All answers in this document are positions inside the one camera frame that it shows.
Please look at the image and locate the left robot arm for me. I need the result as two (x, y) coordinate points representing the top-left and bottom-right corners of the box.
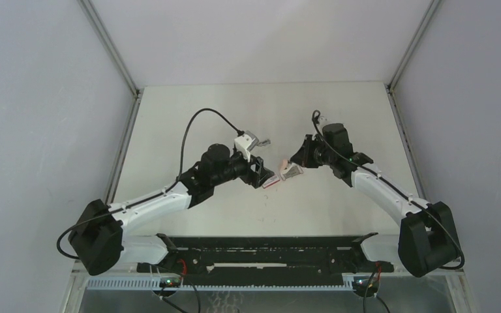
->
(67, 144), (274, 276)

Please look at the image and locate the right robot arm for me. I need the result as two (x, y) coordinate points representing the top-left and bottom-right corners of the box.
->
(290, 123), (465, 277)

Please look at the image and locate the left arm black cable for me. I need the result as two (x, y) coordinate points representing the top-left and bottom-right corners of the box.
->
(55, 108), (245, 260)

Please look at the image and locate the white cable duct strip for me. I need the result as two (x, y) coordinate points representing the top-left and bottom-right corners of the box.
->
(86, 277), (355, 291)

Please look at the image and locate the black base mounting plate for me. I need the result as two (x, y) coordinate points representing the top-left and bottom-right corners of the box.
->
(136, 235), (395, 288)

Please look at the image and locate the left controller board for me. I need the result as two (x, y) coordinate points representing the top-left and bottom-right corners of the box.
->
(159, 278), (183, 289)

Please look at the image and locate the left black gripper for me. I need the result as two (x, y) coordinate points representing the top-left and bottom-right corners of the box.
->
(211, 148), (273, 188)

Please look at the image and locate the aluminium frame post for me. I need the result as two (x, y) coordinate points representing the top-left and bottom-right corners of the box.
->
(386, 0), (444, 94)
(77, 0), (140, 98)

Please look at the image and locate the controller board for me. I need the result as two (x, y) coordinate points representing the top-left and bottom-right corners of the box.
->
(159, 278), (183, 289)
(355, 278), (377, 290)

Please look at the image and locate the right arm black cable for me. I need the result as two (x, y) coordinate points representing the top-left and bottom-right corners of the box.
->
(311, 110), (466, 271)

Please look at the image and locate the pink stapler top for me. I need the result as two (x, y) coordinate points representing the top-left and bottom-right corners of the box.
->
(279, 159), (289, 171)

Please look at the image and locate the front aluminium rail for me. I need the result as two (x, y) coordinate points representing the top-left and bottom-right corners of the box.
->
(72, 246), (464, 277)

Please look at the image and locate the red white staple box sleeve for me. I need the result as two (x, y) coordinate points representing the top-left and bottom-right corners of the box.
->
(262, 175), (281, 189)

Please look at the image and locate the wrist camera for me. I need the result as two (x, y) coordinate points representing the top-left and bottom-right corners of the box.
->
(234, 131), (259, 163)
(317, 115), (329, 124)

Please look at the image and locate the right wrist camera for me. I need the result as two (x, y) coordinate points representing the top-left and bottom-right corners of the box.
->
(317, 115), (329, 124)

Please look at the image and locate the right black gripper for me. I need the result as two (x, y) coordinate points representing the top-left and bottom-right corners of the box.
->
(291, 135), (335, 169)

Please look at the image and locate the staple box tray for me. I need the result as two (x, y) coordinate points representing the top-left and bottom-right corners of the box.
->
(280, 164), (303, 181)

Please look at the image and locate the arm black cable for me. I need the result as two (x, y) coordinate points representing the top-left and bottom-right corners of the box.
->
(311, 110), (466, 271)
(55, 108), (245, 260)

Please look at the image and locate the right controller board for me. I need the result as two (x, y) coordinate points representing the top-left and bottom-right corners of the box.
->
(355, 278), (377, 290)

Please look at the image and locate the left aluminium frame post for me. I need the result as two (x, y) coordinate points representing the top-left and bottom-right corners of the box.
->
(77, 0), (140, 98)

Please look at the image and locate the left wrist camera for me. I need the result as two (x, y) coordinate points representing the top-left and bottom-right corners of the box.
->
(234, 131), (259, 163)

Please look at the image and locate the right aluminium frame post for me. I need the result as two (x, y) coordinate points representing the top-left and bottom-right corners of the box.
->
(386, 0), (444, 94)

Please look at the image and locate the white stapler base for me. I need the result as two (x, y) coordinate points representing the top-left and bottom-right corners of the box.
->
(256, 139), (271, 147)

